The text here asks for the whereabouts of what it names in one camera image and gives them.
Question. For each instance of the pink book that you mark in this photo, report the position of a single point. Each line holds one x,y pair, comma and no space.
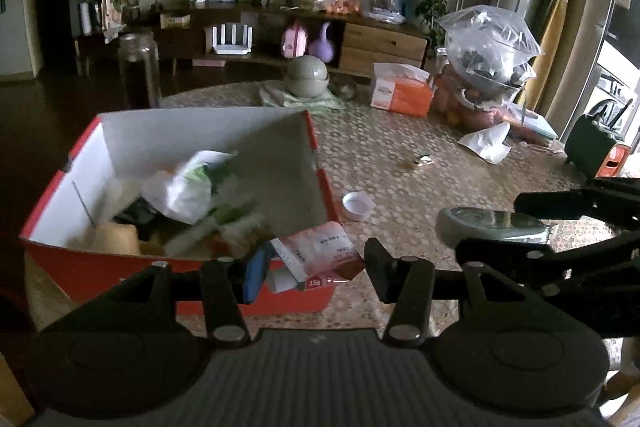
209,63

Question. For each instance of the silver foil packet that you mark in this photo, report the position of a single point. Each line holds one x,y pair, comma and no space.
495,224

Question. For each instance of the grey bowl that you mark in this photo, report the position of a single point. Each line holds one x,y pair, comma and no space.
306,77

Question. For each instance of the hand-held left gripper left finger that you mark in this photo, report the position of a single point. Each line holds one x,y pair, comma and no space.
255,277

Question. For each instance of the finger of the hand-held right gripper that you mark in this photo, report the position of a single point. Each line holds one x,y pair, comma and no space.
575,204
590,277

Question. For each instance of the orange tissue pack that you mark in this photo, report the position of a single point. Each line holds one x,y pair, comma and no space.
402,89

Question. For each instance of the stack of papers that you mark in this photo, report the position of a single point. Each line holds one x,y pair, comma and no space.
532,127

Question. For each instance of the red and white cardboard box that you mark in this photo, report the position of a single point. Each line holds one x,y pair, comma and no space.
225,142

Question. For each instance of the pink and white packet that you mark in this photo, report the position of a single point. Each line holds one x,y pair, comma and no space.
320,252

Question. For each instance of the white paper bag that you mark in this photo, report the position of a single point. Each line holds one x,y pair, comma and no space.
487,142

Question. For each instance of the yellow curtain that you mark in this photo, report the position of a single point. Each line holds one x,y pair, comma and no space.
565,7

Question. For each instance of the purple vase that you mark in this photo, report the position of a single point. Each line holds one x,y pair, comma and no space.
322,44

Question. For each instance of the pink case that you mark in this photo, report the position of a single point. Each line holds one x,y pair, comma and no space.
293,41

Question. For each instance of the large clear plastic bag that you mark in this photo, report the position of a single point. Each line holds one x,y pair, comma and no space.
487,52

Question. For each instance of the patterned tablecloth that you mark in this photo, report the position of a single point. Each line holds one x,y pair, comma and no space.
400,187

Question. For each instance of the green folded cloth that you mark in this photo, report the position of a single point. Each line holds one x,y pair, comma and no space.
300,102

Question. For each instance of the pink plastic bag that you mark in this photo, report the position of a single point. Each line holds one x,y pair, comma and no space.
465,109

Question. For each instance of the glass jar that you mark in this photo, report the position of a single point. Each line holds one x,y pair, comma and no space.
139,72

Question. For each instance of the yellow box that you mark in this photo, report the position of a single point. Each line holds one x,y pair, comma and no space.
175,21

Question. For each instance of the washing machine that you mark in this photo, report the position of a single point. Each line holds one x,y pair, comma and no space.
612,92

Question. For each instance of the dark tall cabinet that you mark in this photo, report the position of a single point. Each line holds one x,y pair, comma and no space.
60,17

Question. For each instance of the wooden television cabinet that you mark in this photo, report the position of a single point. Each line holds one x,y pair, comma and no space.
385,42

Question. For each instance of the green and orange container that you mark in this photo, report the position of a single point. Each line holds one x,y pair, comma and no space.
597,152

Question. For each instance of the white bottle cap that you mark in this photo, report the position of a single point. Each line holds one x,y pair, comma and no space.
357,205

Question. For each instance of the white green plastic bag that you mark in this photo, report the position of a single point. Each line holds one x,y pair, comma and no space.
187,189

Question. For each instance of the white router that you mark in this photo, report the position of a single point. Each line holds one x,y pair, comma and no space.
232,39

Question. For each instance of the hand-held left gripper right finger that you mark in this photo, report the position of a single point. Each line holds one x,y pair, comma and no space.
382,267

